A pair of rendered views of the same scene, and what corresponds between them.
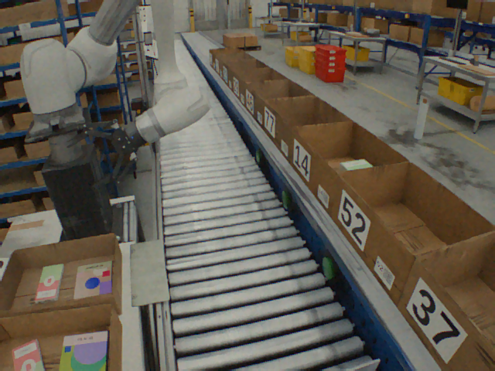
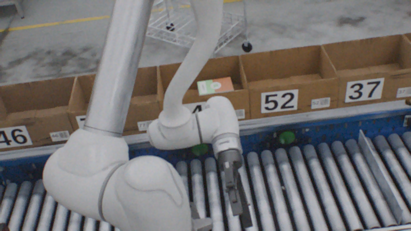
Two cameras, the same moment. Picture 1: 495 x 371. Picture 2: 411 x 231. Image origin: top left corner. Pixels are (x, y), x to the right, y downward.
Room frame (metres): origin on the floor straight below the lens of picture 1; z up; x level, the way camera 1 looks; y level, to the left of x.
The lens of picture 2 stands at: (0.69, 1.35, 2.22)
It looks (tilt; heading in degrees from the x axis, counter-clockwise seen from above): 38 degrees down; 283
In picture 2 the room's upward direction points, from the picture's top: 7 degrees counter-clockwise
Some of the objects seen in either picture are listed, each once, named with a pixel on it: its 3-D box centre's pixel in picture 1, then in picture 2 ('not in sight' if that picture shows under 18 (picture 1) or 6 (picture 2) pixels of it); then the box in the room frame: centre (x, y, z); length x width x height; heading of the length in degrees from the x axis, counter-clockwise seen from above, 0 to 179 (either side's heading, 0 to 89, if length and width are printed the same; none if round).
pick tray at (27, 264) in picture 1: (61, 280); not in sight; (0.67, 0.60, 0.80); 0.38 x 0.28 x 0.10; 105
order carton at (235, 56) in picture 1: (234, 66); not in sight; (2.99, 0.08, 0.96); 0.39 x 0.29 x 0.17; 13
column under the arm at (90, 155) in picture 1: (80, 194); not in sight; (1.01, 0.64, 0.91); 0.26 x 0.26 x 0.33; 16
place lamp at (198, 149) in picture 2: (285, 199); (199, 149); (1.09, -0.15, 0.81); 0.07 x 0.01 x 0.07; 13
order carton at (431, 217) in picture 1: (406, 222); (286, 80); (0.71, -0.46, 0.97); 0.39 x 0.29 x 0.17; 13
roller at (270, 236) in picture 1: (232, 243); (230, 199); (0.93, 0.06, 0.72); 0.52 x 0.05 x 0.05; 103
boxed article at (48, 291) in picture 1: (49, 283); not in sight; (0.69, 0.67, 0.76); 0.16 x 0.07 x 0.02; 15
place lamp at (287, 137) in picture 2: (327, 268); (286, 138); (0.70, -0.23, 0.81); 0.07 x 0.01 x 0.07; 13
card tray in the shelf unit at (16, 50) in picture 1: (37, 47); not in sight; (1.92, 1.24, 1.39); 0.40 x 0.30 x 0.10; 102
